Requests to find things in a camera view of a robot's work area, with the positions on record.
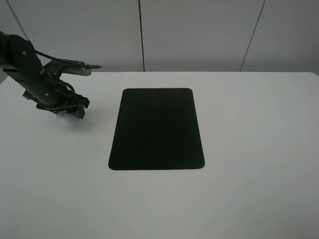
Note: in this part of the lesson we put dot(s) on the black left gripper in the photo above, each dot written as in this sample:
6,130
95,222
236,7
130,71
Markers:
76,103

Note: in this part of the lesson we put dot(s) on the white wireless computer mouse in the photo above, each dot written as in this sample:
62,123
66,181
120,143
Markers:
70,121

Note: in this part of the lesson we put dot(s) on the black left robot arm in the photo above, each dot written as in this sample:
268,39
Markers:
42,83

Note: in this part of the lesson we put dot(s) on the black rectangular mouse pad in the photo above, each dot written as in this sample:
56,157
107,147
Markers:
157,129

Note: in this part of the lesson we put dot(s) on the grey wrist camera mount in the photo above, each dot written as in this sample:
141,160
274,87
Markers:
71,67

